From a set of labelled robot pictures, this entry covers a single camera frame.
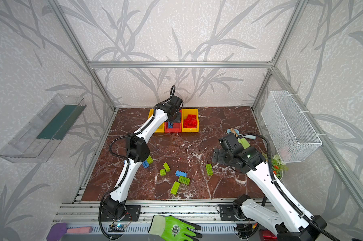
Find green lego brick left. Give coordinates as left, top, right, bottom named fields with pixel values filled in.
left=146, top=156, right=153, bottom=165

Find left yellow bin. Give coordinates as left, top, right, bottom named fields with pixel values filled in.
left=148, top=109, right=165, bottom=133

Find red tool at bottom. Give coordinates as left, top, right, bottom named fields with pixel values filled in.
left=259, top=230, right=278, bottom=241

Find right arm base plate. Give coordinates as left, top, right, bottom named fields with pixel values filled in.
left=218, top=204, right=238, bottom=222

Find green work glove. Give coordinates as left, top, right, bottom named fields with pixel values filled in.
left=148, top=215, right=203, bottom=241

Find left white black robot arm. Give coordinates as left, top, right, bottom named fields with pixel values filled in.
left=98, top=85, right=183, bottom=222

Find green lego brick bottom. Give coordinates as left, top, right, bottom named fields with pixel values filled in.
left=170, top=181, right=180, bottom=195

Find small circuit board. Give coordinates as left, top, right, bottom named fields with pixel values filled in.
left=108, top=224, right=129, bottom=233

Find green lego brick lower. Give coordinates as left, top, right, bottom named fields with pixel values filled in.
left=178, top=176, right=191, bottom=186

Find potted plant red flowers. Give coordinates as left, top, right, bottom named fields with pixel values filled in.
left=272, top=154, right=289, bottom=180

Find right yellow bin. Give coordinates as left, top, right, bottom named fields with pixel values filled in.
left=181, top=108, right=200, bottom=133

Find green lego brick center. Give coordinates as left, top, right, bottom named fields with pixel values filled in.
left=163, top=162, right=170, bottom=172

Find green garden trowel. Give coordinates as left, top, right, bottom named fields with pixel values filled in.
left=238, top=136, right=250, bottom=149

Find green lego brick right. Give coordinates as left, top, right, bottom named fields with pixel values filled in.
left=206, top=164, right=213, bottom=176

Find clear plastic wall shelf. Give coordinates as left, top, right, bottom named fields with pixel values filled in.
left=0, top=94, right=86, bottom=163

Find white wire mesh basket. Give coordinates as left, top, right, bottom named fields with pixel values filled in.
left=261, top=90, right=322, bottom=163

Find yellow bin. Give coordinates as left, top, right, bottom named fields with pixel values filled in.
left=181, top=108, right=200, bottom=133
left=148, top=109, right=165, bottom=133

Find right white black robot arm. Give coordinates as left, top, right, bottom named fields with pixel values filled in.
left=213, top=133, right=337, bottom=241

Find red middle bin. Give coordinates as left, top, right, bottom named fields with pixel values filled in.
left=164, top=122, right=182, bottom=133

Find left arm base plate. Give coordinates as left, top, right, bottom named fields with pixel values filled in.
left=98, top=205, right=141, bottom=222

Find blue lego brick left diagonal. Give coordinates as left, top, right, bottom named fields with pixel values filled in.
left=142, top=161, right=149, bottom=169

